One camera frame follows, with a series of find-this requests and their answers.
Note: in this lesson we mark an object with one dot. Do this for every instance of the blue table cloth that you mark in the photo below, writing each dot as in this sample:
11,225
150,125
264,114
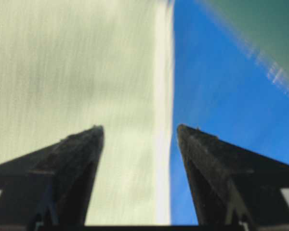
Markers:
231,75

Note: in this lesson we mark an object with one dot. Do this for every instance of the sage green bath towel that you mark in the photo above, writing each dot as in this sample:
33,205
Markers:
66,65

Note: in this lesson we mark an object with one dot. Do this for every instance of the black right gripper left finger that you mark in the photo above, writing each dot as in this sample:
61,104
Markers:
50,189

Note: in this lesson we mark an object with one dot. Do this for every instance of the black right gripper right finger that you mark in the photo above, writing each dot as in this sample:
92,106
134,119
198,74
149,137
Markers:
233,189

